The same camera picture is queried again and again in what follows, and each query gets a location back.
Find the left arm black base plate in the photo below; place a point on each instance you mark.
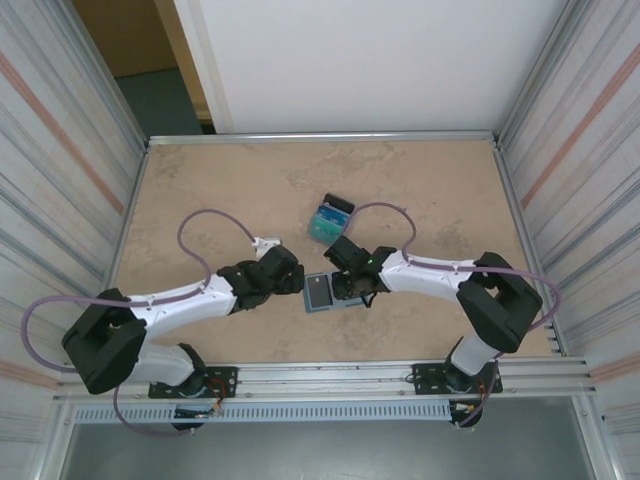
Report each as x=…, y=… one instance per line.
x=227, y=382

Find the aluminium table edge rail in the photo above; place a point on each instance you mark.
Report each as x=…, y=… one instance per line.
x=325, y=136

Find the blue card holder wallet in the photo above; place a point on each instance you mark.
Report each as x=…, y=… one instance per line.
x=320, y=311

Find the green card in stand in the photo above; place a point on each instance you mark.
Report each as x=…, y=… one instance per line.
x=325, y=230

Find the black credit card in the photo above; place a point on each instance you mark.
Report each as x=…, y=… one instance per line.
x=319, y=292

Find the clear acrylic card stand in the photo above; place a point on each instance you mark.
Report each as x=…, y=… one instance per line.
x=314, y=238

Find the tan wooden door jamb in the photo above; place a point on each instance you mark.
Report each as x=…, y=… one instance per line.
x=181, y=50

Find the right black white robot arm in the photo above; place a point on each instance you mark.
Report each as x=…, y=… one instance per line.
x=425, y=270

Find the aluminium upright post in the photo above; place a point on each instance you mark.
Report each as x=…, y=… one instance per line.
x=540, y=65
x=97, y=65

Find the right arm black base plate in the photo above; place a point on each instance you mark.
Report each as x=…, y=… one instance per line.
x=425, y=380

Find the blue card in stand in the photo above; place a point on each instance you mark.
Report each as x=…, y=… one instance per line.
x=332, y=216

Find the aluminium table side rail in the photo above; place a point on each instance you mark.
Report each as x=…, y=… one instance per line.
x=514, y=200
x=132, y=200

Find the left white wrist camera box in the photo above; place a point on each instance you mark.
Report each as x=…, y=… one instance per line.
x=267, y=246

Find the black card in stand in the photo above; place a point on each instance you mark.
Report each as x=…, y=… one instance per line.
x=342, y=202

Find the long aluminium mounting rail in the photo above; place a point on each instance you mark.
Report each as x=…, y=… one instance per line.
x=325, y=375

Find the green circuit board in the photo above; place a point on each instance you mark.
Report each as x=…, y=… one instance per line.
x=195, y=413

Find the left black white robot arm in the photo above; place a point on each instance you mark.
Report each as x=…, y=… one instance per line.
x=180, y=300

